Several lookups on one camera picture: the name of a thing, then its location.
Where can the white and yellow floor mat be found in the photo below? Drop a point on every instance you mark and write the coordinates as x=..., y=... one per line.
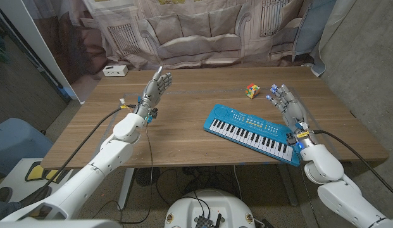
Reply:
x=16, y=177

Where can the black module on torso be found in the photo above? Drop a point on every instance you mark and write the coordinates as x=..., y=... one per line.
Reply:
x=204, y=221

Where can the colourful puzzle cube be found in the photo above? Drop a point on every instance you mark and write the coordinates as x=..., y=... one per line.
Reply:
x=252, y=91

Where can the round black fan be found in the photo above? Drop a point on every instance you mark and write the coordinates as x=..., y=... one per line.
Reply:
x=147, y=176

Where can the white table leg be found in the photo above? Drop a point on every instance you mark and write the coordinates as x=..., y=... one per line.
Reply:
x=126, y=187

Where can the printed living room backdrop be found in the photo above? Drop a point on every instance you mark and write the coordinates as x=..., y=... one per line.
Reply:
x=199, y=31

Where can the white door frame panel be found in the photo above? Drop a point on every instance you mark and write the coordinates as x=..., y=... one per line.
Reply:
x=31, y=38

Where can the blue-grey seat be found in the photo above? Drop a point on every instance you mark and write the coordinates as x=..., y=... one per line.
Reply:
x=16, y=142

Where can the blue toy piano keyboard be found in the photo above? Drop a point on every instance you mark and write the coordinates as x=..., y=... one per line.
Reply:
x=234, y=123

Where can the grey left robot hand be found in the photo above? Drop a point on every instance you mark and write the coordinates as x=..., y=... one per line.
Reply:
x=152, y=95

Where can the white power strip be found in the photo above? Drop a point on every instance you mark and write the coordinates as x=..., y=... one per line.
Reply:
x=115, y=70

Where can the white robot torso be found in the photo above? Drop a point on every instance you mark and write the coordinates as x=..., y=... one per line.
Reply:
x=190, y=209

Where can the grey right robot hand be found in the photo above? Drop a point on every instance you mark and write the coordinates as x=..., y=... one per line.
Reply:
x=292, y=114

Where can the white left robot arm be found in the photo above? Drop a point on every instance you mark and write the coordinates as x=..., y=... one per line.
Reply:
x=110, y=155

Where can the person leg in jeans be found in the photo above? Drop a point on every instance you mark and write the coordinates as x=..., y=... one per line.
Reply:
x=4, y=210

